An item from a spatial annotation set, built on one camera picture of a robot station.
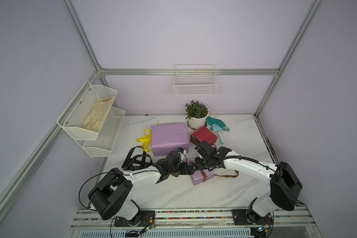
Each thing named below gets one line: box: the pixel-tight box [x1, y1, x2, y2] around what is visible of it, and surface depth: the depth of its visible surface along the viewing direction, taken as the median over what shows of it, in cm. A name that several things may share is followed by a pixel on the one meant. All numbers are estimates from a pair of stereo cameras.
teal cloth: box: [205, 116, 230, 132], surface depth 117 cm
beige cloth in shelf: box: [81, 95, 116, 133], surface depth 81 cm
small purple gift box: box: [189, 169, 216, 186], surface depth 82 cm
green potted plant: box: [184, 100, 209, 120], surface depth 103 cm
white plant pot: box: [186, 111, 210, 137], surface depth 112 cm
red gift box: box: [190, 125, 219, 146], surface depth 102 cm
